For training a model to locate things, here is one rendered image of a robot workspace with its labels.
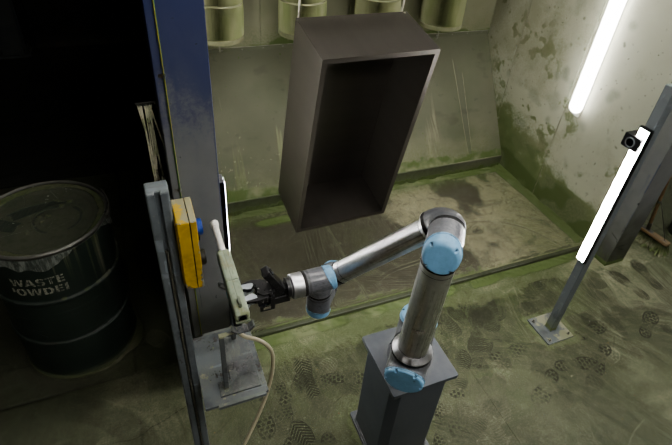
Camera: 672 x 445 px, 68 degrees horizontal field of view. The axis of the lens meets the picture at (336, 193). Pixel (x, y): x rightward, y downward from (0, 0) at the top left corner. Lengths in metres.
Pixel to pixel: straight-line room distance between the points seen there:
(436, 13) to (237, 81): 1.54
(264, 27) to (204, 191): 2.02
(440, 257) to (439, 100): 2.97
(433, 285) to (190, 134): 0.99
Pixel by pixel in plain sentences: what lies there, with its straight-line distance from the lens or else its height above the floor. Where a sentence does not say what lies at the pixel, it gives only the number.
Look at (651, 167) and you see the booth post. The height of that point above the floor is 0.84.
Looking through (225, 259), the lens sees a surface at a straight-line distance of 1.78.
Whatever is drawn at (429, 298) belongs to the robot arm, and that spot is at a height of 1.25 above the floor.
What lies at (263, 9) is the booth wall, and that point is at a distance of 3.76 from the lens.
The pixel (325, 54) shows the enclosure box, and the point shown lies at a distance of 2.21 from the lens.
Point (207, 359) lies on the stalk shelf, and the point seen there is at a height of 0.79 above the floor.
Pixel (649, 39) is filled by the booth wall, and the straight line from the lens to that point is 3.68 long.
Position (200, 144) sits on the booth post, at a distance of 1.88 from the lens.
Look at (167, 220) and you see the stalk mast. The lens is 1.41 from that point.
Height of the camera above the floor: 2.43
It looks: 36 degrees down
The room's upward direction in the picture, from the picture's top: 5 degrees clockwise
